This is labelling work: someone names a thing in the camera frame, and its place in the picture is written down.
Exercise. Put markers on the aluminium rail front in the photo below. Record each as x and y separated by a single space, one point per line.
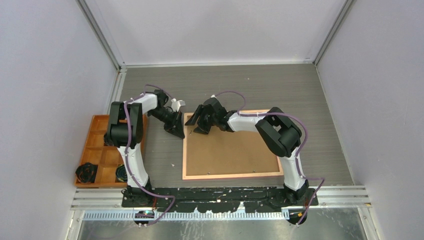
328 196

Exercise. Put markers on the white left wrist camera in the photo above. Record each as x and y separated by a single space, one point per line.
176 105

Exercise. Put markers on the orange compartment tray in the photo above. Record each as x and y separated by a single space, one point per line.
106 159

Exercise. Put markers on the pink wooden picture frame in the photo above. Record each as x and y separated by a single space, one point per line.
184 149

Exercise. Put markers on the brown frame backing board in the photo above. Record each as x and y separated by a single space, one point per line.
228 152

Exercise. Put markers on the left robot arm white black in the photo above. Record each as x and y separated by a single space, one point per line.
125 131

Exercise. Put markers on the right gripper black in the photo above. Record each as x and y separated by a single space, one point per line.
200 111

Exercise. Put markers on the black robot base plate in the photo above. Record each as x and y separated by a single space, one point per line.
220 199

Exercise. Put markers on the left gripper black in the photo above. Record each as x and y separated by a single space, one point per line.
176 128

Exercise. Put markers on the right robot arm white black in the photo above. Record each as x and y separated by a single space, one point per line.
278 131

